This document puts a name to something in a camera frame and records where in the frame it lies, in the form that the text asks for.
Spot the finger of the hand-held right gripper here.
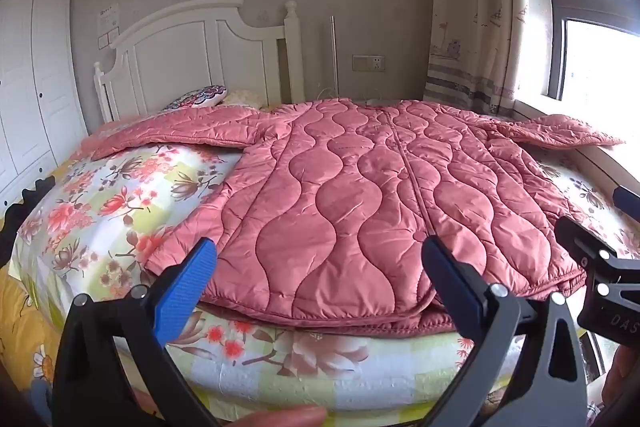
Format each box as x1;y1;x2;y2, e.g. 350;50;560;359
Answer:
612;186;640;219
555;216;622;279

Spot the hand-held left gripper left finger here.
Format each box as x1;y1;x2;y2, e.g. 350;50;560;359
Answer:
52;237;221;427

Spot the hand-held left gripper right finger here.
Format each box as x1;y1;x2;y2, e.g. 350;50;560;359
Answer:
421;234;588;427

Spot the pink quilted jacket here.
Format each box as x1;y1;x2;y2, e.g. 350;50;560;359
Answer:
82;98;626;334

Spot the person's left hand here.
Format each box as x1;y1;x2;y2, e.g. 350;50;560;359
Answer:
217;404;329;427

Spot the floral bed sheet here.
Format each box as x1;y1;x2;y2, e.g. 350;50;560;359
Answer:
7;107;640;414

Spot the yellow floral cloth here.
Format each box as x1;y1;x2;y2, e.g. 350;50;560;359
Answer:
0;264;62;408

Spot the window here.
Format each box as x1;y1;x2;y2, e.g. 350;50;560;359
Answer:
530;0;640;150

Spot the black jagged object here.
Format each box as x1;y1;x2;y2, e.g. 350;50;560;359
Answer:
0;176;57;269

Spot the patterned pillow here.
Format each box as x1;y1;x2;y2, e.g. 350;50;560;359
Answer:
164;85;229;110

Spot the cream pillow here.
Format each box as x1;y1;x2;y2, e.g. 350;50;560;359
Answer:
225;89;268;109

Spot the white bed headboard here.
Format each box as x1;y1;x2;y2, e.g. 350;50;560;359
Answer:
93;0;306;124

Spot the printed curtain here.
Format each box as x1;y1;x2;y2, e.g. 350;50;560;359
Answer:
422;0;556;118

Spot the white wardrobe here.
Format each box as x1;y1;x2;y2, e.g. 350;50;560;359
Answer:
0;0;92;214

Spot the floor lamp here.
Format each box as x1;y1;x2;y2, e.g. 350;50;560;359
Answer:
328;14;341;98

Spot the wall socket panel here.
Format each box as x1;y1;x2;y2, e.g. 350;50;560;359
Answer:
352;54;387;72

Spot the wall switch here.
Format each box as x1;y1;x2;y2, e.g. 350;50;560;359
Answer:
98;27;122;50

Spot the paper wall notice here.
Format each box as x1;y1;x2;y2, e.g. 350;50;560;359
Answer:
96;3;121;32

